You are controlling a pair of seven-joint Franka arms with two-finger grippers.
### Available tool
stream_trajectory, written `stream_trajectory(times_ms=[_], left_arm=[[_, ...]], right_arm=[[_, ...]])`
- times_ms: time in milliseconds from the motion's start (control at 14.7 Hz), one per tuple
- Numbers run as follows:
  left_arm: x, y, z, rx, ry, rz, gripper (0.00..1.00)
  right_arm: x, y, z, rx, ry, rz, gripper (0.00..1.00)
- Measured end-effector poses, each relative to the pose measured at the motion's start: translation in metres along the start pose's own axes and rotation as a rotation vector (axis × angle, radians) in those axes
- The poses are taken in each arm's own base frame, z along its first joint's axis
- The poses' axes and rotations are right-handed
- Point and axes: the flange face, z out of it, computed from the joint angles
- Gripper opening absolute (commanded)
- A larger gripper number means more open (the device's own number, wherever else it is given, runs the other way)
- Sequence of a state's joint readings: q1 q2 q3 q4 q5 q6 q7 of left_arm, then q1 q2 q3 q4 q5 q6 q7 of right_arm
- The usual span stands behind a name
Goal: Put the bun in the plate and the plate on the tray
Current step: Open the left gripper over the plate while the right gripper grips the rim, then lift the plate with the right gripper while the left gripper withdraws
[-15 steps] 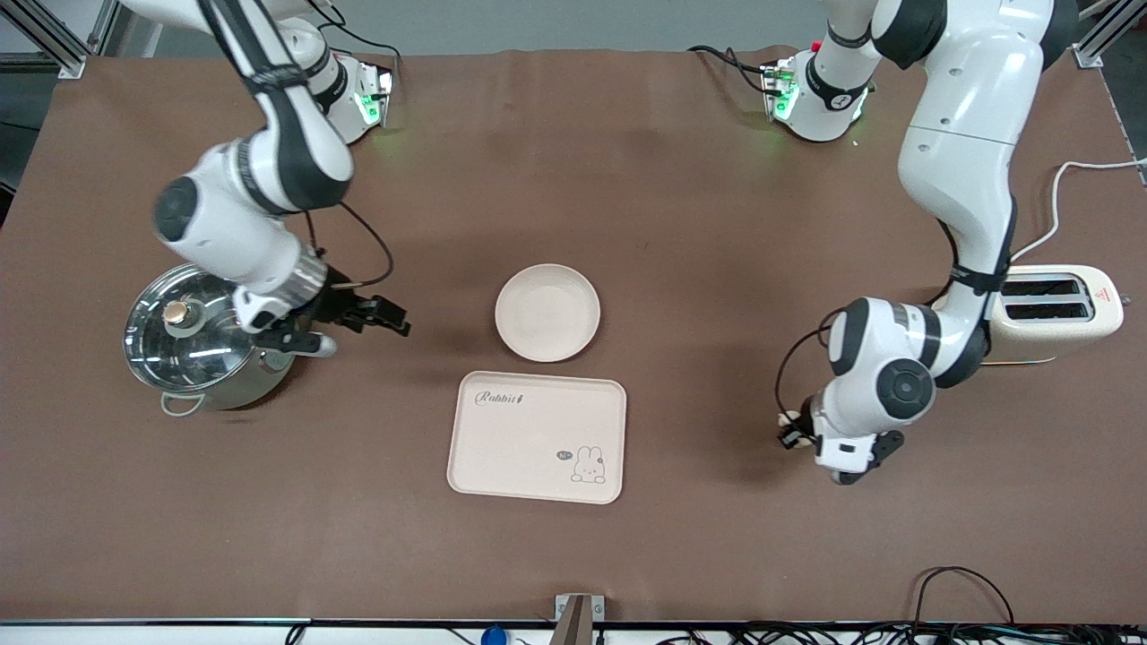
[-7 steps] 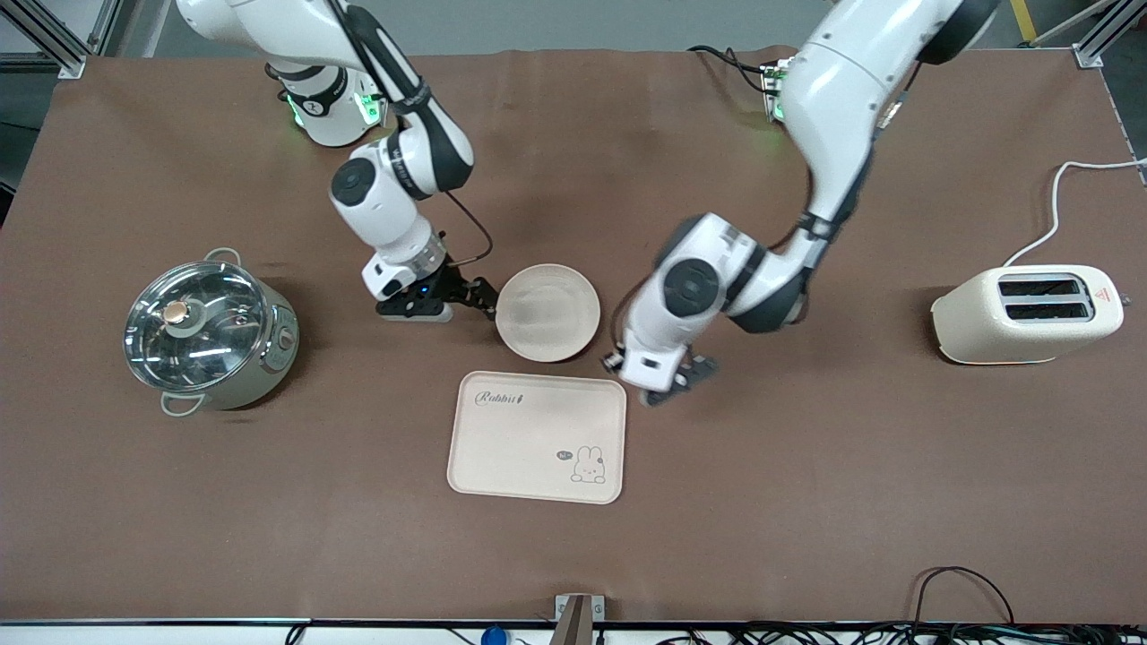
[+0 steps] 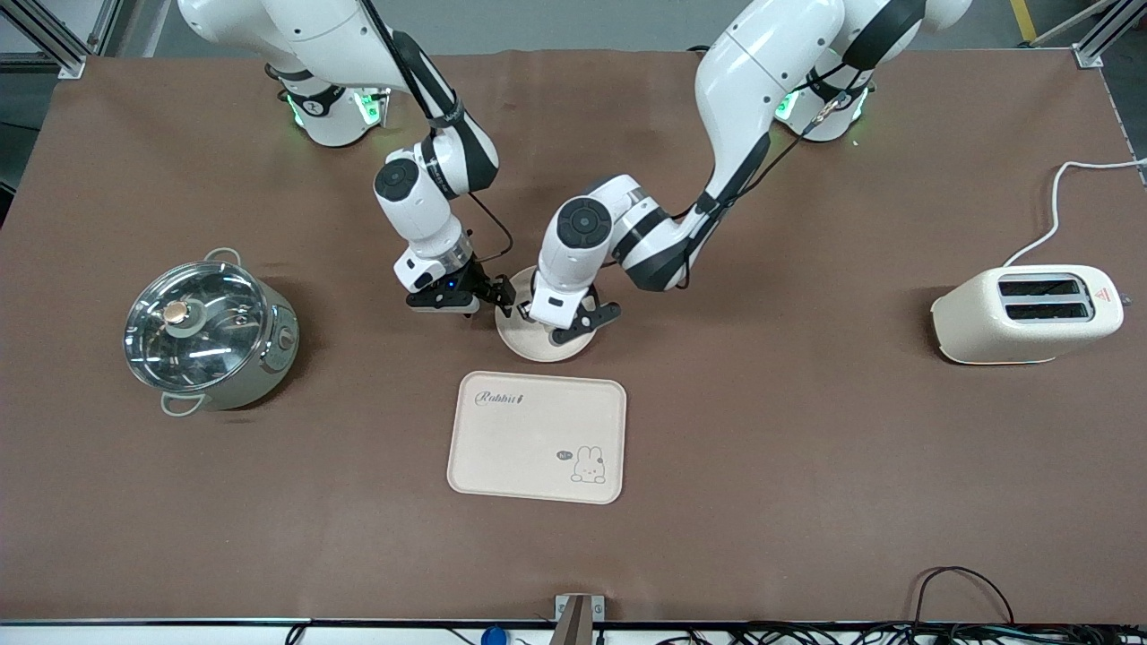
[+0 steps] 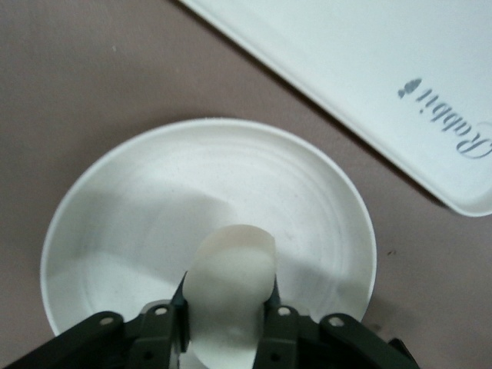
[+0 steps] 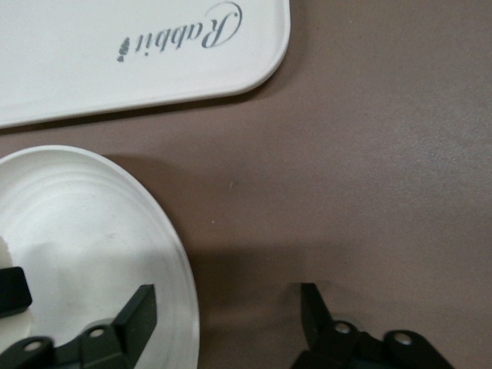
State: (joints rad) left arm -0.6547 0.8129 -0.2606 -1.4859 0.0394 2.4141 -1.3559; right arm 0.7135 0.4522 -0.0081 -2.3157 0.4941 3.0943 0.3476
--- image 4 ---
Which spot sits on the round cream plate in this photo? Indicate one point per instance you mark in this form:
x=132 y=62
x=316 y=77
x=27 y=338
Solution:
x=192 y=184

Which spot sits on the white steamed bun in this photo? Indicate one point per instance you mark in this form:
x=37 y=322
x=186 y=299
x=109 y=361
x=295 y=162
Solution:
x=230 y=276

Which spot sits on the brown table mat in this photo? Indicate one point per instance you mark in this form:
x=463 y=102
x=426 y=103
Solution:
x=77 y=77

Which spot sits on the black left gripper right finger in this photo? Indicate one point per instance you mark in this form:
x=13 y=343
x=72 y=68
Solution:
x=307 y=342

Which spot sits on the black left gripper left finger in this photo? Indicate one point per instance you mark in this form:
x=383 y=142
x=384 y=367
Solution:
x=115 y=338

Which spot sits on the cream rabbit print tray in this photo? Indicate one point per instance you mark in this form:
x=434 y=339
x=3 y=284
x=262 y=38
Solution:
x=346 y=57

